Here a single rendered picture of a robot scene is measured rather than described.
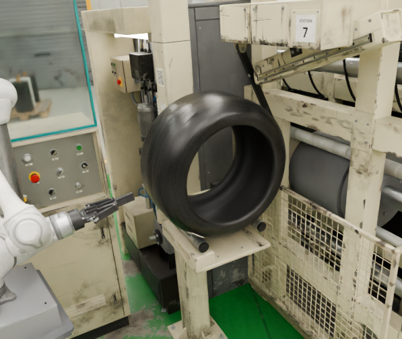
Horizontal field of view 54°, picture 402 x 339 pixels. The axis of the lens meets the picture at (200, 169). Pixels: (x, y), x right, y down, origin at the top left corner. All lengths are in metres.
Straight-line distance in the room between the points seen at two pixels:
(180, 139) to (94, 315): 1.40
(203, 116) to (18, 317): 1.00
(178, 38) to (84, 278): 1.37
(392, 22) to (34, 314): 1.58
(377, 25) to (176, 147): 0.73
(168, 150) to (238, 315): 1.48
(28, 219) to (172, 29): 0.93
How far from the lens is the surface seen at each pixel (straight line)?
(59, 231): 1.42
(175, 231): 1.77
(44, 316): 1.70
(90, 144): 2.05
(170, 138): 1.38
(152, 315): 2.65
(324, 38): 1.30
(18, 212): 1.28
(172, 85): 1.71
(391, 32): 1.35
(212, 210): 1.81
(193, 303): 2.25
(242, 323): 2.55
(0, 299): 1.77
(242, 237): 1.81
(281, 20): 1.42
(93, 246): 2.22
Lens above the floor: 1.79
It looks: 23 degrees down
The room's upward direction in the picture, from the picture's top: 4 degrees counter-clockwise
